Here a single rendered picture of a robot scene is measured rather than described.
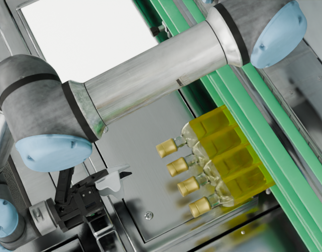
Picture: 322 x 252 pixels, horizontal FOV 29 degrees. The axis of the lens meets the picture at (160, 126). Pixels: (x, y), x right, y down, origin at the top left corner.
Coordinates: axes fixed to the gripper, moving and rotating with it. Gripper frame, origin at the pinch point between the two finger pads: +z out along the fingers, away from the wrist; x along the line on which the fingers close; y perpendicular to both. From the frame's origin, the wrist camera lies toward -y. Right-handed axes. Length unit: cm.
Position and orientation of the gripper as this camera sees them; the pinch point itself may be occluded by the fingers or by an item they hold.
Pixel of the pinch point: (124, 168)
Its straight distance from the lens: 153.2
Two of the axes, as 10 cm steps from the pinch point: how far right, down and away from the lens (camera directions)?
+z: 8.9, -4.3, 1.3
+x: -0.5, -3.9, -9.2
